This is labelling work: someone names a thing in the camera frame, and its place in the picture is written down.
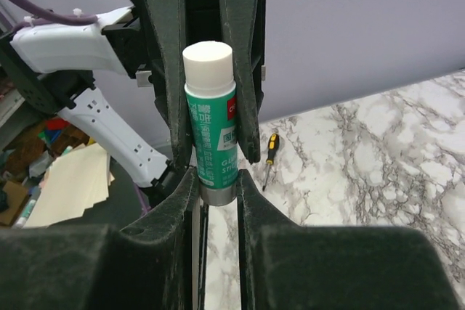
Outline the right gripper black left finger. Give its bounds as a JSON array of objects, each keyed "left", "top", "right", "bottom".
[{"left": 1, "top": 168, "right": 199, "bottom": 309}]

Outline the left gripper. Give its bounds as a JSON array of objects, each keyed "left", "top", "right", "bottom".
[{"left": 105, "top": 0, "right": 268, "bottom": 169}]

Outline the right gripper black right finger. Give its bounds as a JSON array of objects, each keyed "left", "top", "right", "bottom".
[{"left": 236, "top": 170, "right": 460, "bottom": 309}]

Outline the white green glue stick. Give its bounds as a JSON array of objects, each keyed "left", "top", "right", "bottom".
[{"left": 182, "top": 41, "right": 238, "bottom": 206}]

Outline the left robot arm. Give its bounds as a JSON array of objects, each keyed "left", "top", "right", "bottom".
[{"left": 1, "top": 0, "right": 266, "bottom": 205}]

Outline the stack of cream papers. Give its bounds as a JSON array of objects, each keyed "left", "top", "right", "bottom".
[{"left": 24, "top": 143, "right": 110, "bottom": 228}]

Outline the yellow black screwdriver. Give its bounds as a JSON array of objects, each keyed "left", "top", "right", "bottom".
[{"left": 262, "top": 133, "right": 280, "bottom": 191}]

